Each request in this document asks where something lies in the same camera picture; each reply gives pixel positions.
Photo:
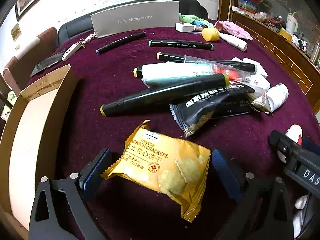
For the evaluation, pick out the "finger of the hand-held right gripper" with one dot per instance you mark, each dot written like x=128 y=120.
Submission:
x=281 y=140

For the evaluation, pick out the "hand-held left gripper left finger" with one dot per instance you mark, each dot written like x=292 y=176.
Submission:
x=96 y=170

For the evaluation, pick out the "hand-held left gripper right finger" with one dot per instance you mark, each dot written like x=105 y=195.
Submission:
x=226 y=172

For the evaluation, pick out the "white bottle red label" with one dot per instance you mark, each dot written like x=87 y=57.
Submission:
x=295 y=131

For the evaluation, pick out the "beige packet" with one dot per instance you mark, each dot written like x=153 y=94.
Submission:
x=262 y=103

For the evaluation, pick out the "plain white bottle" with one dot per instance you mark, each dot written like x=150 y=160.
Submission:
x=278 y=96

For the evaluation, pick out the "yellow cracker packet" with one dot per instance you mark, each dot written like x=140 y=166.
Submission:
x=150 y=160

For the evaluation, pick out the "white packet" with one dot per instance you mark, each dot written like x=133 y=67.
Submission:
x=257 y=81

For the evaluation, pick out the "black snack packet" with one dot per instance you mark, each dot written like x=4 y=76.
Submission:
x=200 y=110

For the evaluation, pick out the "cardboard box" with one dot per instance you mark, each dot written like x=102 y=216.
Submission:
x=32 y=135

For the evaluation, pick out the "clear plastic packet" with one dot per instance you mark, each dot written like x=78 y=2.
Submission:
x=220 y=67

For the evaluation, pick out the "black marker yellow caps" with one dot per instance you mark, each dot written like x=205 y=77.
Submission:
x=137 y=72
x=162 y=95

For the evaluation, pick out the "pale teal packet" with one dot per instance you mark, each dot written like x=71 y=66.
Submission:
x=175 y=72

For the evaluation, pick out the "black marker cream cap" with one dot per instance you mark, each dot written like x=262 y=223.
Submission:
x=172 y=57

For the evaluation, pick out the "black marker green caps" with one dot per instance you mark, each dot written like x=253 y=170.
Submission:
x=180 y=44

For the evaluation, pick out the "person's right hand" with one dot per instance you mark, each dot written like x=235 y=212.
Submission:
x=300 y=202

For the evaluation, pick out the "wooden counter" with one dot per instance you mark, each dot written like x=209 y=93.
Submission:
x=282 y=52

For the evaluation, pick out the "maroon tablecloth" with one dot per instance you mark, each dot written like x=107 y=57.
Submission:
x=112 y=67

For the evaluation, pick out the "white tube bottle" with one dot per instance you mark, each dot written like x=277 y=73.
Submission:
x=235 y=42

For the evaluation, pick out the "white tumbler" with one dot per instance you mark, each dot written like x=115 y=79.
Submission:
x=291 y=23

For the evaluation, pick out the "black phone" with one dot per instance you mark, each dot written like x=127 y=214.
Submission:
x=47 y=63

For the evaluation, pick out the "white key fob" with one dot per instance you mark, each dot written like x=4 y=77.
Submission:
x=71 y=52

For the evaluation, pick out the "pink cloth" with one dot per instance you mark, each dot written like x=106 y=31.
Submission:
x=232 y=27

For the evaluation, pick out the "black marker purple cap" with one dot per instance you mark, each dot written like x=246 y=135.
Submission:
x=120 y=42

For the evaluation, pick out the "brown armchair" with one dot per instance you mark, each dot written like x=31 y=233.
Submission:
x=42 y=40

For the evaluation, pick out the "small blue item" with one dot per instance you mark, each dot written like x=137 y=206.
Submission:
x=198 y=25

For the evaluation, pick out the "black sofa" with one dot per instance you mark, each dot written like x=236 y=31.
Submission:
x=72 y=28

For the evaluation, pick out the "white charger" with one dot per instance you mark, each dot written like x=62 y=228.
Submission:
x=183 y=27

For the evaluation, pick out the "green cloth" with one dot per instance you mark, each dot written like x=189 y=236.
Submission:
x=190 y=18

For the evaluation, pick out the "grey shoe box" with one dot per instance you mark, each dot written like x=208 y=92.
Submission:
x=135 y=17

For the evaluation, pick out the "small gold wall plaque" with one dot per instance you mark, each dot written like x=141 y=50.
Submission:
x=15 y=31

